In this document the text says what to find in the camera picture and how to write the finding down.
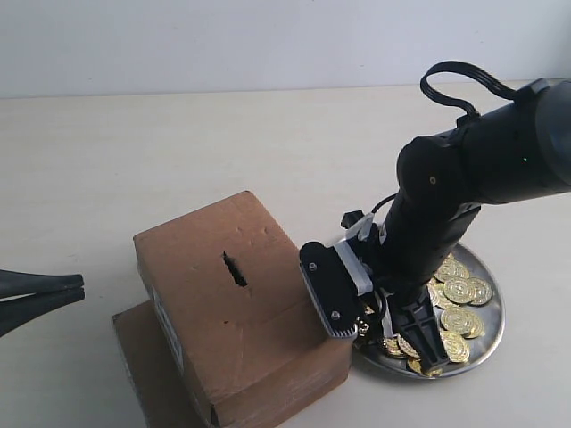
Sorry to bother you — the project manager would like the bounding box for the round silver metal plate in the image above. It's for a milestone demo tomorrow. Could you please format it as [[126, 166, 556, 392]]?
[[354, 243, 505, 379]]

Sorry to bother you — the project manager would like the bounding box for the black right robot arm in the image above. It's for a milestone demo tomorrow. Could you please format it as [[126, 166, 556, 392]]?
[[300, 79, 570, 341]]

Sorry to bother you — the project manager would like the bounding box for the gold coin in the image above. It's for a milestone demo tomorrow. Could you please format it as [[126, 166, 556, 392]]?
[[443, 277, 476, 304], [440, 307, 484, 338], [468, 277, 493, 306], [441, 331, 470, 363], [434, 258, 470, 283]]

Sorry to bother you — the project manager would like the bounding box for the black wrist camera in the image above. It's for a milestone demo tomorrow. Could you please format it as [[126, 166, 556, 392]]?
[[341, 210, 375, 241]]

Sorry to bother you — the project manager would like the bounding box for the black ribbon cable loop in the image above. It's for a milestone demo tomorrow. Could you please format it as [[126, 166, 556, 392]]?
[[419, 61, 523, 121]]

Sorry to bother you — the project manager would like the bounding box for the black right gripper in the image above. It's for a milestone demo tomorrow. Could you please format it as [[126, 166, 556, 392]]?
[[298, 186, 483, 372]]

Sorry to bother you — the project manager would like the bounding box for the brown cardboard slot box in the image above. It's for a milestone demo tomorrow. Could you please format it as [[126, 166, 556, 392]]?
[[112, 191, 352, 427]]

